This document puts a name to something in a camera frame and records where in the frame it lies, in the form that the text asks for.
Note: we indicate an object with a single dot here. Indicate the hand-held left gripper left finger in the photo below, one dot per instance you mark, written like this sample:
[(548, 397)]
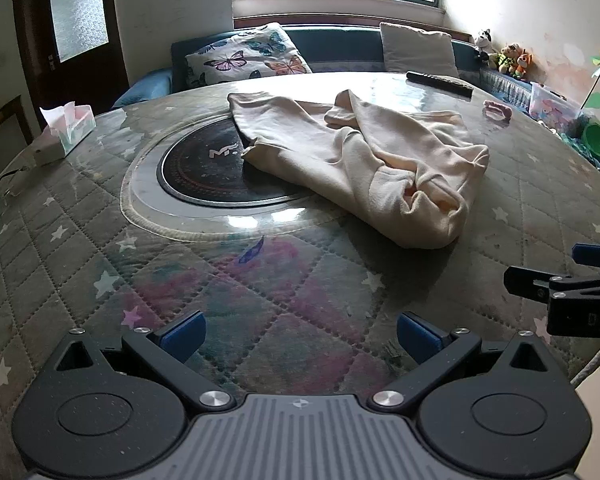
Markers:
[(182, 335)]

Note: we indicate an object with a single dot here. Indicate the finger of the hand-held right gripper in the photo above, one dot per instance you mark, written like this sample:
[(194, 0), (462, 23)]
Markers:
[(597, 254), (530, 282)]

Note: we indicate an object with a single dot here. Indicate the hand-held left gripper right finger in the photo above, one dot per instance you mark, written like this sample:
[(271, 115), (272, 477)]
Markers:
[(417, 337)]

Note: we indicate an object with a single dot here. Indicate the cream sweater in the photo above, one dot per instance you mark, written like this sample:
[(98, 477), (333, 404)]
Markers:
[(380, 180)]

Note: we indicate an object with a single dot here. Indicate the green plastic bowl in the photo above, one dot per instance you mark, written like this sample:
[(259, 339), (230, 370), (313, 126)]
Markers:
[(599, 140)]

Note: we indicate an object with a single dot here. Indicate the clear plastic storage box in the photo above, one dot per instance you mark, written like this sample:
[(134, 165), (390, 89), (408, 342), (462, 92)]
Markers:
[(552, 102)]

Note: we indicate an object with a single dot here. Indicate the round black induction cooktop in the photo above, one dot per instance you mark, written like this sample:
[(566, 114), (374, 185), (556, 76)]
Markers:
[(200, 165)]

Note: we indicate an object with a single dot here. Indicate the orange plush toy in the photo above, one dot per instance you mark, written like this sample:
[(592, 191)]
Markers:
[(525, 65)]

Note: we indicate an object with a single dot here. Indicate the brown plush toy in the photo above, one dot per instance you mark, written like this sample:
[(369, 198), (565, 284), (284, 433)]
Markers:
[(509, 57)]

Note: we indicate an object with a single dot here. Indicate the black remote control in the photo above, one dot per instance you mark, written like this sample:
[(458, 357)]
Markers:
[(440, 84)]

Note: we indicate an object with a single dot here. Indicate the thin framed eyeglasses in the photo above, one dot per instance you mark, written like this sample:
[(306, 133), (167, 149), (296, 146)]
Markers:
[(17, 171)]

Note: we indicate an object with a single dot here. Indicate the tissue box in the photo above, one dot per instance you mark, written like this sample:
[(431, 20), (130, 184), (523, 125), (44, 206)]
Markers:
[(65, 130)]

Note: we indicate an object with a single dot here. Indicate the black and white plush cow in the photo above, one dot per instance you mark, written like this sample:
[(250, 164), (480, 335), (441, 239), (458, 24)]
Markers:
[(482, 47)]

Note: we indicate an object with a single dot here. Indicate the blue sofa cushion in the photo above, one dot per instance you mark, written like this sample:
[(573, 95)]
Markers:
[(145, 85)]

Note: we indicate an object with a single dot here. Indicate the beige pillow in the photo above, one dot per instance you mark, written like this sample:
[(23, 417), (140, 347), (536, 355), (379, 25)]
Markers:
[(417, 50)]

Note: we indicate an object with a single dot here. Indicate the dark wooden sideboard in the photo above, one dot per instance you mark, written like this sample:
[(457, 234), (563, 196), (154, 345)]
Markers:
[(5, 135)]

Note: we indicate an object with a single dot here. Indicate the butterfly print pillow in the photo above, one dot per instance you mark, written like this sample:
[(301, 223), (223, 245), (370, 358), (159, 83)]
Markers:
[(245, 57)]

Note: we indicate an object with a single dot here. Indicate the dark blue sofa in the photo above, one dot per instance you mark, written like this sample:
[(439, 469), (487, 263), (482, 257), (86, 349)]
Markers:
[(330, 40)]

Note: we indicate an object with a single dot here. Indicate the dark wooden door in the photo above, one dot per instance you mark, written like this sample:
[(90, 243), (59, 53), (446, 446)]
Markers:
[(80, 15)]

